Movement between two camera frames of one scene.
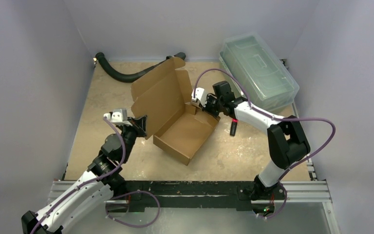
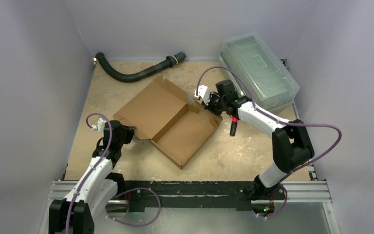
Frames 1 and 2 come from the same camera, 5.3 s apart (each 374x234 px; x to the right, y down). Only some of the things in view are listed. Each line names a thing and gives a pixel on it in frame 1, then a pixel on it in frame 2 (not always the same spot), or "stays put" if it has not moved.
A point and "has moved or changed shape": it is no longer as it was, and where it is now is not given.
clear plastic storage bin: x=269 y=84 stays put
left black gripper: x=140 y=126 -> x=129 y=131
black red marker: x=233 y=126 stays put
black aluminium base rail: x=197 y=195 stays put
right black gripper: x=209 y=105 stays put
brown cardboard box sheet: x=179 y=126 has moved or changed shape
